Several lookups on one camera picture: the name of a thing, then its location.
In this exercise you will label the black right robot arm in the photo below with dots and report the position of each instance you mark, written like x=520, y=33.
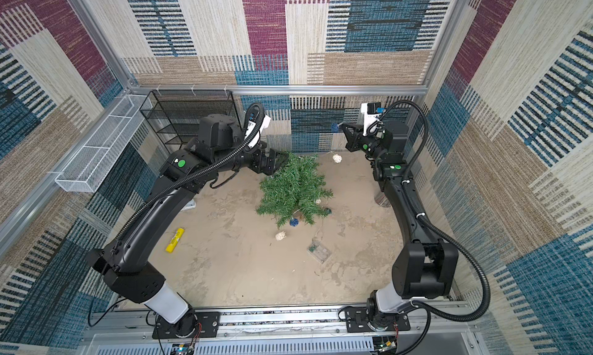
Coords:
x=426, y=265

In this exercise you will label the yellow marker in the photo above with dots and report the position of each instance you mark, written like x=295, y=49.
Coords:
x=175, y=240

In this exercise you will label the white wire wall basket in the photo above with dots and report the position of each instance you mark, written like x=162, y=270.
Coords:
x=89, y=167

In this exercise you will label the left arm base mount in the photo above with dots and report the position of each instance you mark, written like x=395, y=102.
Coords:
x=193, y=325

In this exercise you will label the small green christmas tree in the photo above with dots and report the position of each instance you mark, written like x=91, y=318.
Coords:
x=294, y=190

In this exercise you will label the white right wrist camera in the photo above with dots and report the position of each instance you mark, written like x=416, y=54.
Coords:
x=371, y=113

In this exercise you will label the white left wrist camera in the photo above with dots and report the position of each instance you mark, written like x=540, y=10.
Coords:
x=251, y=124

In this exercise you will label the black mesh shelf rack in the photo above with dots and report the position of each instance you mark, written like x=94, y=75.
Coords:
x=174, y=115

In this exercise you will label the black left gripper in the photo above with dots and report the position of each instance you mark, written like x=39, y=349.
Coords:
x=271, y=167

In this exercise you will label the clear battery box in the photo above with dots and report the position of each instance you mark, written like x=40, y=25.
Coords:
x=320, y=252

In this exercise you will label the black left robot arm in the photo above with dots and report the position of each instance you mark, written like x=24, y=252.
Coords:
x=222, y=144

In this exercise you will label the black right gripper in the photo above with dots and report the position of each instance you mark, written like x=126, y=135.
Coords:
x=357, y=136

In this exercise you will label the clear cup of pens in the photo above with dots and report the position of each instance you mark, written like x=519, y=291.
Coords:
x=382, y=200

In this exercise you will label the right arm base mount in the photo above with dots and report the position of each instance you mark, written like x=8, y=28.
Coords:
x=360, y=320

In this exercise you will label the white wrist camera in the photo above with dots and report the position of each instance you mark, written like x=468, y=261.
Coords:
x=371, y=113
x=251, y=124

